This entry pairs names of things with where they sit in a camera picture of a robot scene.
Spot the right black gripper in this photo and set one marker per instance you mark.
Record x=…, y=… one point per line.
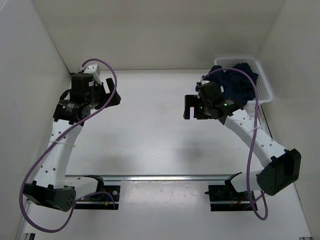
x=190, y=101

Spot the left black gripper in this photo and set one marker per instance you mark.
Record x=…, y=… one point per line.
x=100, y=88

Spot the navy blue shorts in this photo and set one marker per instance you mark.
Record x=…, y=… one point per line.
x=235, y=85

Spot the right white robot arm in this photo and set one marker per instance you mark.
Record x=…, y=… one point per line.
x=281, y=167

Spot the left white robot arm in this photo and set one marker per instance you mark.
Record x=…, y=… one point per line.
x=49, y=188

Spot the white plastic mesh basket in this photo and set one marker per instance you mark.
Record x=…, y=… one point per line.
x=264, y=90

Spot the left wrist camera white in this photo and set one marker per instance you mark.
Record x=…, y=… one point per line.
x=95, y=70

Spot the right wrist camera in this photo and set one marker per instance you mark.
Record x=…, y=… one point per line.
x=201, y=82

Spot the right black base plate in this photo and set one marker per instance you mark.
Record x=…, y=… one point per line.
x=223, y=200

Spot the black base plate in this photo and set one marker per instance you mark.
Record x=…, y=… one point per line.
x=102, y=201
x=223, y=200

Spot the aluminium front rail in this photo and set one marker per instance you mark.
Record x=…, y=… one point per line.
x=168, y=177

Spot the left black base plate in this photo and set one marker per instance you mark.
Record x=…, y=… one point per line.
x=102, y=201

